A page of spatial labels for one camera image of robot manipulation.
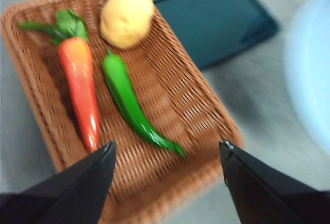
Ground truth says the black rectangular tray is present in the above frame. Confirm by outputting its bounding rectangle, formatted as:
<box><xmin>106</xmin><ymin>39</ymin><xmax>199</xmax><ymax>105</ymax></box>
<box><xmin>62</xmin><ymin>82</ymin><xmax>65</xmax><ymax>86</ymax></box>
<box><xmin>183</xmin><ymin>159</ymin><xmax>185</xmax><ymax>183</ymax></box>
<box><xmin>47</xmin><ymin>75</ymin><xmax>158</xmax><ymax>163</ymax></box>
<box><xmin>152</xmin><ymin>0</ymin><xmax>281</xmax><ymax>71</ymax></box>

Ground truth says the orange carrot with green leaves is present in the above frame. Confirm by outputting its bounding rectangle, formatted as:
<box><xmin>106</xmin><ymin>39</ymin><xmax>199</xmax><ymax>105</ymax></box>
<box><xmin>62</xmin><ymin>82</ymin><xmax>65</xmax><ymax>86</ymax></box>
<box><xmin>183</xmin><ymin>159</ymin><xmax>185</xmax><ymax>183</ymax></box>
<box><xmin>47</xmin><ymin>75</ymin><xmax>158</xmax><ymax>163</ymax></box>
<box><xmin>18</xmin><ymin>9</ymin><xmax>101</xmax><ymax>152</ymax></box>

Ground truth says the brown wicker basket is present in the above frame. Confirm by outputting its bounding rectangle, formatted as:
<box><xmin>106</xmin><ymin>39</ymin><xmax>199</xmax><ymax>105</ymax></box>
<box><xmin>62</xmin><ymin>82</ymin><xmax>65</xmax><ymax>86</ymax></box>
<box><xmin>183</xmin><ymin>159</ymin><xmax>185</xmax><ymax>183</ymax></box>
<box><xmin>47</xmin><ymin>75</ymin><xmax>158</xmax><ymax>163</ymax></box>
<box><xmin>0</xmin><ymin>0</ymin><xmax>244</xmax><ymax>224</ymax></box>

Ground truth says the yellow-brown potato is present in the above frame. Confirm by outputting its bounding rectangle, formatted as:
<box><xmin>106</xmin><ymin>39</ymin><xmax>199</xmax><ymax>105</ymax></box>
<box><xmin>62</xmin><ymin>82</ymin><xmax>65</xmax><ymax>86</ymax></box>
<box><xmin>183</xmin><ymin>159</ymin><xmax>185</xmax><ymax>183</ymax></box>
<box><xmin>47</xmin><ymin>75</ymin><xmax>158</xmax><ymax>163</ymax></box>
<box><xmin>100</xmin><ymin>0</ymin><xmax>155</xmax><ymax>49</ymax></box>

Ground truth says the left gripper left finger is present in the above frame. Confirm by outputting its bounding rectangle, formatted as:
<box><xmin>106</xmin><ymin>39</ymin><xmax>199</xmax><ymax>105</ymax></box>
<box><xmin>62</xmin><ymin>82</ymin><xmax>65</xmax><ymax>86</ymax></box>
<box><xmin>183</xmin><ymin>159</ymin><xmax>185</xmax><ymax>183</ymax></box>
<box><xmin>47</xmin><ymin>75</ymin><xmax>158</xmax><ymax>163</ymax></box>
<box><xmin>0</xmin><ymin>140</ymin><xmax>118</xmax><ymax>224</ymax></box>

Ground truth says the green pepper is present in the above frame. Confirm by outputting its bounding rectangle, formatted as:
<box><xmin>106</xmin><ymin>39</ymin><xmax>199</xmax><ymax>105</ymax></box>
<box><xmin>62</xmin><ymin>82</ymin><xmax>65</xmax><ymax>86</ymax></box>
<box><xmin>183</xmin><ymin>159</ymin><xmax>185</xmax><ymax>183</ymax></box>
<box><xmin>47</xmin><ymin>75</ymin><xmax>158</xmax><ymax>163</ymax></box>
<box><xmin>102</xmin><ymin>48</ymin><xmax>187</xmax><ymax>159</ymax></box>

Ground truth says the light blue plate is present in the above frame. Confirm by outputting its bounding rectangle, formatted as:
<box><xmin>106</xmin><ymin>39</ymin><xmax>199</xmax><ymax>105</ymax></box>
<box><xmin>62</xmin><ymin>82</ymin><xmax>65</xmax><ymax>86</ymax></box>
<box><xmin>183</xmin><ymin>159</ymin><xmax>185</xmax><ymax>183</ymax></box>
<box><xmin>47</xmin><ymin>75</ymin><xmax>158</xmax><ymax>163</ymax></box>
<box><xmin>283</xmin><ymin>0</ymin><xmax>330</xmax><ymax>158</ymax></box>

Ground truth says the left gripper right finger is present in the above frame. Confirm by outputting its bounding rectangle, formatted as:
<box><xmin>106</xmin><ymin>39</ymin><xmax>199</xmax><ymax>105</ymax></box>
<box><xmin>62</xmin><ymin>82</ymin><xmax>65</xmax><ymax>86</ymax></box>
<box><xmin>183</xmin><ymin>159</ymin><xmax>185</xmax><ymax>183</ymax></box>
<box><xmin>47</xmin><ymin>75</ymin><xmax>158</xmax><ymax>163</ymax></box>
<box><xmin>219</xmin><ymin>139</ymin><xmax>330</xmax><ymax>224</ymax></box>

